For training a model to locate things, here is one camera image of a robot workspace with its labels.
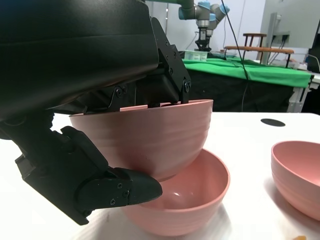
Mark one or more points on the pink plastic bowl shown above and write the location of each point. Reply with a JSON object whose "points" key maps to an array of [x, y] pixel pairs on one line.
{"points": [[190, 215], [162, 140], [295, 180]]}

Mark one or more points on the black table grommet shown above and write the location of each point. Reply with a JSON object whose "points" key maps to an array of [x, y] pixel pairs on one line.
{"points": [[273, 122]]}

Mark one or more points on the brown wooden shelf rack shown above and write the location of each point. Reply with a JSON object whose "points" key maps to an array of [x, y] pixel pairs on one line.
{"points": [[260, 49]]}

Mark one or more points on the black background robot gripper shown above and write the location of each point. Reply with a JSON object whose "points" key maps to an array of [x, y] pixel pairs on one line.
{"points": [[203, 40]]}

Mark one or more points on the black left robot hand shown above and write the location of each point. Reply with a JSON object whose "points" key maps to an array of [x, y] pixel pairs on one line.
{"points": [[75, 50]]}

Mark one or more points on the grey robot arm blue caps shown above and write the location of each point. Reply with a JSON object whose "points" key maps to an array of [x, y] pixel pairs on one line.
{"points": [[202, 11]]}

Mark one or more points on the black monitor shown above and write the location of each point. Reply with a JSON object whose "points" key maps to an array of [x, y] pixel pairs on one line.
{"points": [[315, 50]]}

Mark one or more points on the green tablecloth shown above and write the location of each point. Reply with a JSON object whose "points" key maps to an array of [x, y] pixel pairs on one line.
{"points": [[262, 71]]}

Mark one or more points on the white socket box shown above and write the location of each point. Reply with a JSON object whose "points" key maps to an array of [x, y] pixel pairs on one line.
{"points": [[280, 36]]}

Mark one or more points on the white plastic container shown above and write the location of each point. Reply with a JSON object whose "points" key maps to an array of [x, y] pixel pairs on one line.
{"points": [[202, 56], [190, 56]]}

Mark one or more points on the silver aluminium table frame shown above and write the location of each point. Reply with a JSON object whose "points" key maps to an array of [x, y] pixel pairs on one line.
{"points": [[303, 96]]}

